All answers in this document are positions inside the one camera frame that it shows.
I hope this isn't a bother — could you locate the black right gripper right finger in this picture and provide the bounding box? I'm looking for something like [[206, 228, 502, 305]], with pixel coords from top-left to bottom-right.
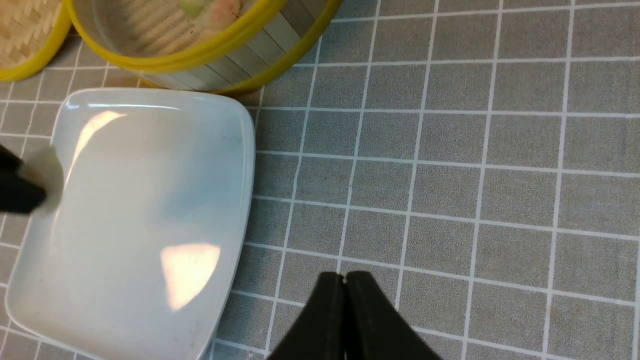
[[345, 271, 441, 360]]

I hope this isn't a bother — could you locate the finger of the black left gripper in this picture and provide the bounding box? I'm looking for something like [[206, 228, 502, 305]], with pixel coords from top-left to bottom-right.
[[0, 145, 47, 215]]

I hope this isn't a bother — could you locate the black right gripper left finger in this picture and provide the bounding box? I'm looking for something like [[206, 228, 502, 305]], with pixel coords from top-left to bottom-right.
[[268, 272, 346, 360]]

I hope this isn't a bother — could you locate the white square plate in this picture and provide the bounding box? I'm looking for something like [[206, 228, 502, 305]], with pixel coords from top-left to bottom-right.
[[5, 88, 256, 360]]

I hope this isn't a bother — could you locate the bamboo steamer lid yellow rim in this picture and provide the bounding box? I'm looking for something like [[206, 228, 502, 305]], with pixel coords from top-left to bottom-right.
[[0, 0, 72, 82]]

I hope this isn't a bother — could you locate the grey checked tablecloth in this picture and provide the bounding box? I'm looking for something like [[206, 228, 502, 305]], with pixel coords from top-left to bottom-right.
[[0, 0, 640, 360]]

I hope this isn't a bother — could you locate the bamboo steamer basket yellow rim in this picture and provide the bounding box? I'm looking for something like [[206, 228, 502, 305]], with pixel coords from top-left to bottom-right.
[[64, 0, 341, 96]]

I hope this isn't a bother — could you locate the green dumpling front small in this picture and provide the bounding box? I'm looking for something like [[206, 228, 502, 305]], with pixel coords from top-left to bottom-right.
[[179, 0, 210, 19]]

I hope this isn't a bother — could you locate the pink dumpling front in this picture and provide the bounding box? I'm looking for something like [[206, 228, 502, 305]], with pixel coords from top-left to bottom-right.
[[200, 0, 242, 31]]

